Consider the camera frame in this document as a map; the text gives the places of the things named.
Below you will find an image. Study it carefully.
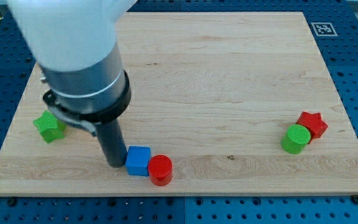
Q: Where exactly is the red cylinder block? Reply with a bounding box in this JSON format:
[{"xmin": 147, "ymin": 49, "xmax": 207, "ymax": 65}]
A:
[{"xmin": 148, "ymin": 154, "xmax": 173, "ymax": 186}]

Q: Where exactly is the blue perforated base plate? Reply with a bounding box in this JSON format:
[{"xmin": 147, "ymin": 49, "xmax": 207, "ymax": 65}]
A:
[{"xmin": 0, "ymin": 0, "xmax": 358, "ymax": 223}]

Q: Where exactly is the red star block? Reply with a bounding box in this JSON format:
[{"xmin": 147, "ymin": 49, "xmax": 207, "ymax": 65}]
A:
[{"xmin": 296, "ymin": 111, "xmax": 328, "ymax": 144}]

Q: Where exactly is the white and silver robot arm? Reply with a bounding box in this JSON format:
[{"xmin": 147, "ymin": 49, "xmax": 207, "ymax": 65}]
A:
[{"xmin": 0, "ymin": 0, "xmax": 137, "ymax": 137}]

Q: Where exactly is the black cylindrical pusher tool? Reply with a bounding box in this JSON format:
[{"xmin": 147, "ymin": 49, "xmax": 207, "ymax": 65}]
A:
[{"xmin": 96, "ymin": 119, "xmax": 127, "ymax": 168}]

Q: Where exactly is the green star block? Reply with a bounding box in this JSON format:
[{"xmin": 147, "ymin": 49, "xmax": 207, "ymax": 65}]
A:
[{"xmin": 33, "ymin": 110, "xmax": 66, "ymax": 144}]

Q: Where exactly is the blue cube block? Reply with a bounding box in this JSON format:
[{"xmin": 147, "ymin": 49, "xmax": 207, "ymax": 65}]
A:
[{"xmin": 126, "ymin": 146, "xmax": 151, "ymax": 176}]

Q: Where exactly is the green cylinder block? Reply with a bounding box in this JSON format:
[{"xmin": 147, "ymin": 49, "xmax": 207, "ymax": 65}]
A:
[{"xmin": 281, "ymin": 124, "xmax": 311, "ymax": 154}]

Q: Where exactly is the white fiducial marker tag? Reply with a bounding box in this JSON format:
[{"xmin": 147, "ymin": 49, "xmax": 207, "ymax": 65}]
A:
[{"xmin": 311, "ymin": 22, "xmax": 337, "ymax": 37}]

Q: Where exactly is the wooden board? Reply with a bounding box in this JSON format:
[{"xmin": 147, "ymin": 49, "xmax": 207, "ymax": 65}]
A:
[{"xmin": 0, "ymin": 12, "xmax": 358, "ymax": 197}]

